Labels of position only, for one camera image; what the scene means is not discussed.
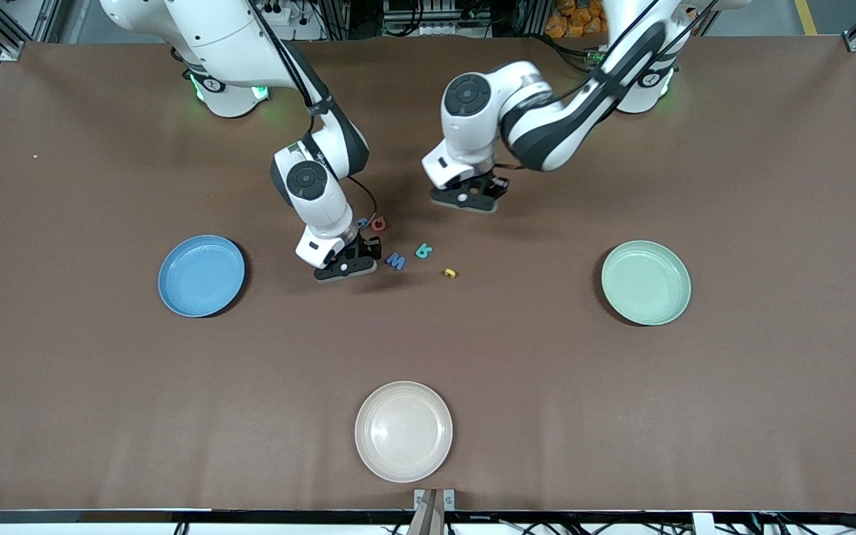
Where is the bag of orange fruit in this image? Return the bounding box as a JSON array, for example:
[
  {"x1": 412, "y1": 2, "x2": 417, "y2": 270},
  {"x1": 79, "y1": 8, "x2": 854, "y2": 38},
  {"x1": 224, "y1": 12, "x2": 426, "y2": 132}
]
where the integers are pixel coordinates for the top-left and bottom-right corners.
[{"x1": 545, "y1": 0, "x2": 611, "y2": 39}]

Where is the pale green plate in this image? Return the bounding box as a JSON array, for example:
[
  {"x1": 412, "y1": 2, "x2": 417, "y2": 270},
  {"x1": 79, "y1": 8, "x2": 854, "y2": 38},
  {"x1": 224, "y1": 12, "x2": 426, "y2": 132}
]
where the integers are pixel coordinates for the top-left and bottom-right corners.
[{"x1": 600, "y1": 240, "x2": 692, "y2": 326}]

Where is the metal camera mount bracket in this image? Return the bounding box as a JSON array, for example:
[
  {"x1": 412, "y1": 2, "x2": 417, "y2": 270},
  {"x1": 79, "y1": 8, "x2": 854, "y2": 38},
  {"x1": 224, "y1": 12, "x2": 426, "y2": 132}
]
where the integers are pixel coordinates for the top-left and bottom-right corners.
[{"x1": 407, "y1": 488, "x2": 456, "y2": 535}]

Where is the blue plate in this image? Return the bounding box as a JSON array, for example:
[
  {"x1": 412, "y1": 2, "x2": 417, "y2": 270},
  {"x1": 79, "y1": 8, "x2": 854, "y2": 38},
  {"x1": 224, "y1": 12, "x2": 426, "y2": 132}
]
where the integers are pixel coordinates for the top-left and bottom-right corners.
[{"x1": 158, "y1": 235, "x2": 246, "y2": 318}]

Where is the beige plate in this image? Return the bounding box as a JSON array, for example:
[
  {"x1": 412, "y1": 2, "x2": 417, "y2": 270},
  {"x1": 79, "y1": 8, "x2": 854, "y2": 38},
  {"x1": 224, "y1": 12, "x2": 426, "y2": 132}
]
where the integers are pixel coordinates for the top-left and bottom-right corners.
[{"x1": 354, "y1": 381, "x2": 453, "y2": 483}]

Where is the grey equipment rack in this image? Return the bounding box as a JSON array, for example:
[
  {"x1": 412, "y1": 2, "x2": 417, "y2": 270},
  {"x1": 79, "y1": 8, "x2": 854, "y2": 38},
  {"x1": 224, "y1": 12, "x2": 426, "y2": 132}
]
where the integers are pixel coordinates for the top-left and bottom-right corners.
[{"x1": 382, "y1": 0, "x2": 492, "y2": 39}]

